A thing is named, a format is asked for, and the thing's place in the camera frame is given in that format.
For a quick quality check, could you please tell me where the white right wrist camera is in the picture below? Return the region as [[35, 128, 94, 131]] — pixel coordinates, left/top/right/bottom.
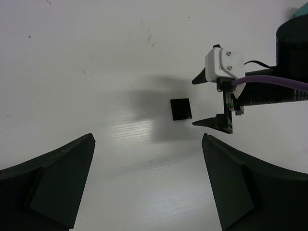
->
[[205, 45, 245, 82]]

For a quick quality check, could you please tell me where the black lego brick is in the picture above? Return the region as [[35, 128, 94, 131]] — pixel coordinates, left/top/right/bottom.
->
[[170, 98, 192, 121]]

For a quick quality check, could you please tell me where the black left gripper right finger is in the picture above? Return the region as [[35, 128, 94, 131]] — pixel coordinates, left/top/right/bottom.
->
[[202, 134, 308, 231]]

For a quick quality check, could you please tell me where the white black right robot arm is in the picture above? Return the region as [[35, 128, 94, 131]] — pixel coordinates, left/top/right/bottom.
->
[[192, 15, 308, 134]]

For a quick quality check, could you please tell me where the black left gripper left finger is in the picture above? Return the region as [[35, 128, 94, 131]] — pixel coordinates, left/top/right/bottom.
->
[[0, 133, 95, 231]]

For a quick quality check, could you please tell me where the teal divided round container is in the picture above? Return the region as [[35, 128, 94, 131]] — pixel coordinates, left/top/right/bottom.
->
[[294, 2, 308, 17]]

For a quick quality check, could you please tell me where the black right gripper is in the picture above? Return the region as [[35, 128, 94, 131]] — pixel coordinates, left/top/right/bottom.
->
[[192, 68, 308, 134]]

